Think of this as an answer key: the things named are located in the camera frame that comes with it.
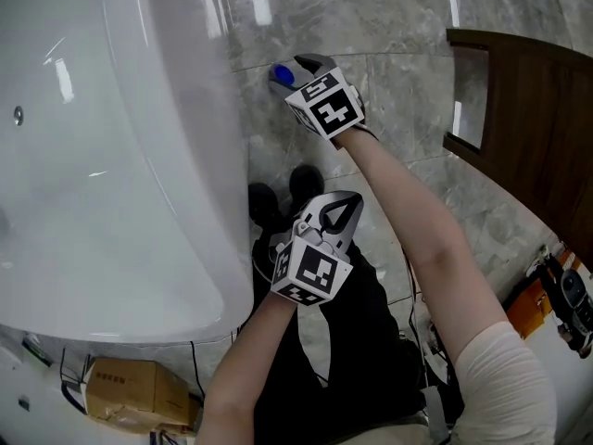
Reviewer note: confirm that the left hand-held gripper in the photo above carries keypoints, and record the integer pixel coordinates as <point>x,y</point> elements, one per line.
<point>311,269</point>

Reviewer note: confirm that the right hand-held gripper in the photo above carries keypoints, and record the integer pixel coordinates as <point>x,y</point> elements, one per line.
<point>331,109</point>

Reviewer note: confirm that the blue-capped bottle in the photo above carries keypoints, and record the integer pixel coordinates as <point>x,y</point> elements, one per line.
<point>282,73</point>

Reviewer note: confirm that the white bathtub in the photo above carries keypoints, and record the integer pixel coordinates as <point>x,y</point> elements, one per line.
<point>92,179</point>

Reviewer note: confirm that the person's left forearm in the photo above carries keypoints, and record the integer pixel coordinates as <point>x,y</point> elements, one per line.
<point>241,378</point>

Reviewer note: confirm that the person's right forearm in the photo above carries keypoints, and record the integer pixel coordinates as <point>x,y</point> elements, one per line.
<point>417,234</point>

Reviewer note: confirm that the chrome bathtub jet fitting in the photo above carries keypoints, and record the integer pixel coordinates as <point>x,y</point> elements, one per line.
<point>19,115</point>

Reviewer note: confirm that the black shoe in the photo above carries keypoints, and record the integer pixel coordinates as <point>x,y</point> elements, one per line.
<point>306,183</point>
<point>265,202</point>

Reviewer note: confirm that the black trousers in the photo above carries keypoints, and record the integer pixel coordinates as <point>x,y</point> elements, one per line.
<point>361,341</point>

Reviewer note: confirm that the white shirt sleeve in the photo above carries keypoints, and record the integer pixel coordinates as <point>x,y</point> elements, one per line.
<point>505,387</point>

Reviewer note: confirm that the black handheld device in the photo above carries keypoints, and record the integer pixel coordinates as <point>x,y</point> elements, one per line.
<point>572,295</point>

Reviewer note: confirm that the cardboard box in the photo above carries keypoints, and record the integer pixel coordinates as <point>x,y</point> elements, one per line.
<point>134,392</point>

